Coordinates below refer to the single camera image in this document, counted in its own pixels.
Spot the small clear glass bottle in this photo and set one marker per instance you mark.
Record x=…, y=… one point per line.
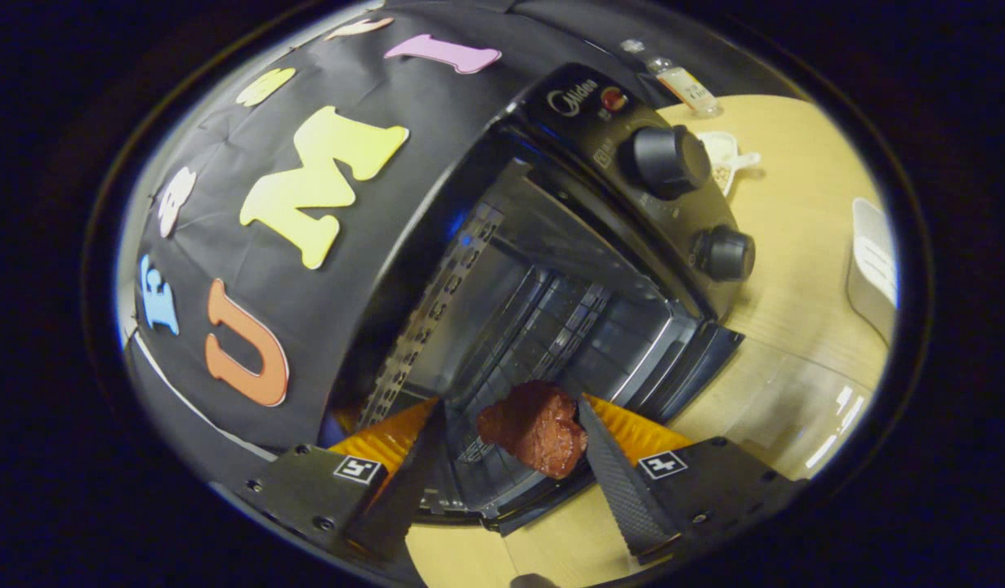
x=682, y=82

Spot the black backdrop cloth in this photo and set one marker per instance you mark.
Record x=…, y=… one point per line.
x=265, y=269

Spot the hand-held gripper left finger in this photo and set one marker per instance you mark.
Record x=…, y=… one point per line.
x=404, y=498

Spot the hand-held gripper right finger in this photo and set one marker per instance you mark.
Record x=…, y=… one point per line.
x=625, y=490

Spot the white divided dish with grains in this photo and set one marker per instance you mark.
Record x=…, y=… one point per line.
x=719, y=155

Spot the white rectangular tray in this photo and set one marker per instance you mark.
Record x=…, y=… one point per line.
x=872, y=269

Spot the black toaster oven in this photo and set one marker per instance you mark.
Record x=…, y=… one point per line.
x=568, y=269

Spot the reddish-brown meat slice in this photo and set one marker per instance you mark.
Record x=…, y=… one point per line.
x=539, y=429

